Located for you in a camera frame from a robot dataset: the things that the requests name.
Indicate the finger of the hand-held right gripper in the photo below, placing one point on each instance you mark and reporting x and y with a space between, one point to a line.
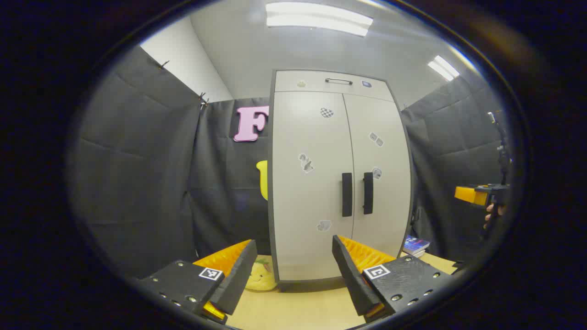
470 193

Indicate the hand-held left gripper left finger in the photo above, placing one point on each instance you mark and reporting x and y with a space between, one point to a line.
240 275

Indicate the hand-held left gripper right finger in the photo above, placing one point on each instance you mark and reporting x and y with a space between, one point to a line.
351 279

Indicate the white double-door shoe cabinet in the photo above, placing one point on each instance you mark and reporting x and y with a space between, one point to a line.
271 183

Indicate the white cabinet drawer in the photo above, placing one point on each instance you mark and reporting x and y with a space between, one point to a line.
284 82

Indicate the yellow plush toy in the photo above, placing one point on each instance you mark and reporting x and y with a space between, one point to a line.
260 277

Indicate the white-edged book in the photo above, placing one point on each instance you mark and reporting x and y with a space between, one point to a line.
414 253

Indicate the blue book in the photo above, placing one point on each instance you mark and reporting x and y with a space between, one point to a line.
416 244

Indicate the small ceiling light panel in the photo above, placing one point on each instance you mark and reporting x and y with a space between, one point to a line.
442 68

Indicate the black backdrop cloth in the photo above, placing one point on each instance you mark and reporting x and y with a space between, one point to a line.
137 160

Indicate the black cloth clip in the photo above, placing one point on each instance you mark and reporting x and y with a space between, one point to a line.
203 100
164 65

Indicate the large ceiling light panel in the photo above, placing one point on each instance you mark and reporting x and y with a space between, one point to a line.
318 18

